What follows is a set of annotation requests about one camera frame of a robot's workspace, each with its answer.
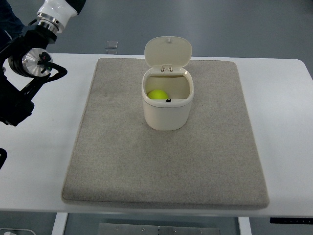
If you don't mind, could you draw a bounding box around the white robotic hand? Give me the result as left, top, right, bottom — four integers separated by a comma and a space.
36, 0, 86, 34

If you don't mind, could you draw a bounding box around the yellow tennis ball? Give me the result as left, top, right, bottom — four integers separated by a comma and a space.
147, 89, 169, 99

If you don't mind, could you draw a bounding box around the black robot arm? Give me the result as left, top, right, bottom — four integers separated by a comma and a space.
0, 0, 86, 126

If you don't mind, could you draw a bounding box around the clear floor marker plate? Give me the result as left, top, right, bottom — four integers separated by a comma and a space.
105, 41, 118, 49

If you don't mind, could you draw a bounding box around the cream lidded bin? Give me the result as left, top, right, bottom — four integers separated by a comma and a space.
141, 36, 194, 131

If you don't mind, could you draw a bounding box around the grey felt mat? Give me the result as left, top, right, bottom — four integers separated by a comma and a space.
62, 58, 269, 210

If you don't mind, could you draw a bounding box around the white table leg left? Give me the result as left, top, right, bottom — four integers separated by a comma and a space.
51, 212, 68, 235

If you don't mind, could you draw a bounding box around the white table leg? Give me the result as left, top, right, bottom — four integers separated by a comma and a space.
238, 217, 252, 235
51, 212, 68, 235

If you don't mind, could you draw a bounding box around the grey metal floor plate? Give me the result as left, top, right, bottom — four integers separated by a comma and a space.
97, 223, 221, 235

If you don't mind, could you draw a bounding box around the white table leg right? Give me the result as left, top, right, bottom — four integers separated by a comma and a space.
238, 217, 252, 235

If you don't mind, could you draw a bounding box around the black table control panel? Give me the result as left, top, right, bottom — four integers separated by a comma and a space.
270, 217, 313, 225

